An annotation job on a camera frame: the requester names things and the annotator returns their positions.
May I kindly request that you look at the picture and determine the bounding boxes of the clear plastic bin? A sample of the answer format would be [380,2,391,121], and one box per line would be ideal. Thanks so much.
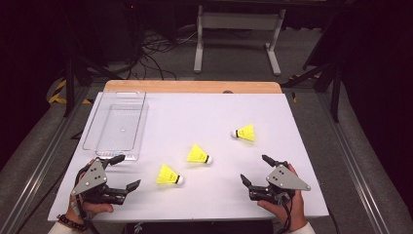
[82,90,150,162]

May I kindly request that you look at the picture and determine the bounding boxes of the black floor cables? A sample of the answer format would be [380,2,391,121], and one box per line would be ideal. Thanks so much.
[123,28,200,81]

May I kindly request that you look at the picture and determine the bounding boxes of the black metal stand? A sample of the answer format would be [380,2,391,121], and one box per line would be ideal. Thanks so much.
[281,13,346,124]

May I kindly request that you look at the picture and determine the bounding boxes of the dark beaded bracelet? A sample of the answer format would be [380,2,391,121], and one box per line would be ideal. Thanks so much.
[56,214,90,233]

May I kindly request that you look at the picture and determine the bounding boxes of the right hand-held gripper black cable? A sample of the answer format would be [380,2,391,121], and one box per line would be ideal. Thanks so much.
[276,193,294,234]

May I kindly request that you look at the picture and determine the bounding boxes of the yellow black floor tape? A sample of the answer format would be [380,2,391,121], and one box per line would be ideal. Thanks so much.
[48,79,94,105]

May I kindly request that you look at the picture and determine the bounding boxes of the black tripod stand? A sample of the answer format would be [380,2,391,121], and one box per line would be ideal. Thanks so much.
[62,55,125,118]

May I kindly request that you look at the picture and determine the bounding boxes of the white table board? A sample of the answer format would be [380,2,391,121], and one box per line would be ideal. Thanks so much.
[48,92,330,223]

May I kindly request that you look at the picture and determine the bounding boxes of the white metal stand frame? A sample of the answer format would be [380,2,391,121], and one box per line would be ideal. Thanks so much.
[193,4,286,77]

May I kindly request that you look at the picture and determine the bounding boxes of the person's dark clothing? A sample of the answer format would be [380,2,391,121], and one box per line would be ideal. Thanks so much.
[122,219,275,234]

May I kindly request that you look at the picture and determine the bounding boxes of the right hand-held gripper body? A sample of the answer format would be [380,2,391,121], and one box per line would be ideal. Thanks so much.
[248,161,312,207]

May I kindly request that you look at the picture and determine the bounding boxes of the person's right hand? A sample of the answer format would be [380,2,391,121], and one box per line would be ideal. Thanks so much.
[257,163,308,232]

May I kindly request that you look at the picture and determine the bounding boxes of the wooden table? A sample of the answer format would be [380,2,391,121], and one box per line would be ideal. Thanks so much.
[102,80,282,96]

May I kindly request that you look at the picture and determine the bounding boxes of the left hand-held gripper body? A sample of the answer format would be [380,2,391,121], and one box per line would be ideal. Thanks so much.
[70,158,130,207]

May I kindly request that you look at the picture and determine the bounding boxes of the person's left hand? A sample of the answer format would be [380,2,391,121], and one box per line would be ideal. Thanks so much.
[64,158,115,225]

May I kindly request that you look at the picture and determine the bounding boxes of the yellow shuttlecock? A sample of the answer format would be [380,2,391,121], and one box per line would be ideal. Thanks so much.
[230,123,256,142]
[186,143,214,166]
[156,163,185,186]

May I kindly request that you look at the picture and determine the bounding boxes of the grey metal floor rail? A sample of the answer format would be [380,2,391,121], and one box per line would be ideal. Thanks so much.
[0,87,98,234]
[316,92,396,234]

